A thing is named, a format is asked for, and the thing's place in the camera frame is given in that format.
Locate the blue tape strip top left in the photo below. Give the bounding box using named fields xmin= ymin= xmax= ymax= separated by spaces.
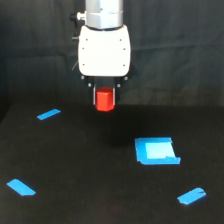
xmin=37 ymin=109 xmax=61 ymax=120

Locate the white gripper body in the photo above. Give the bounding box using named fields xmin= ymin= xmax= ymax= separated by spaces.
xmin=78 ymin=25 xmax=131 ymax=87

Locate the blue tape strip bottom right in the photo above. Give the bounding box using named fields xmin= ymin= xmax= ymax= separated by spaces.
xmin=177 ymin=187 xmax=206 ymax=205

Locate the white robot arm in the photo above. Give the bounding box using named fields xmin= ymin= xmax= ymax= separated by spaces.
xmin=69 ymin=0 xmax=131 ymax=112

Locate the red hexagonal block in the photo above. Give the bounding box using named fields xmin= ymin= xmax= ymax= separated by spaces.
xmin=96 ymin=87 xmax=114 ymax=112

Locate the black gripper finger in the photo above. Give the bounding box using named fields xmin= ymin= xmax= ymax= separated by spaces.
xmin=112 ymin=85 xmax=119 ymax=106
xmin=92 ymin=86 xmax=96 ymax=105

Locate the blue tape strip bottom left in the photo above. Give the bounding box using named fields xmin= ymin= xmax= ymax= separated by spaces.
xmin=7 ymin=179 xmax=35 ymax=196

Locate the blue tape square marker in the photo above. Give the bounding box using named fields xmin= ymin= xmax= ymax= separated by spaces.
xmin=135 ymin=137 xmax=181 ymax=165

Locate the blue tape strip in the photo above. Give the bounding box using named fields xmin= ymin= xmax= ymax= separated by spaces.
xmin=7 ymin=179 xmax=35 ymax=196
xmin=37 ymin=109 xmax=61 ymax=120
xmin=177 ymin=187 xmax=206 ymax=205

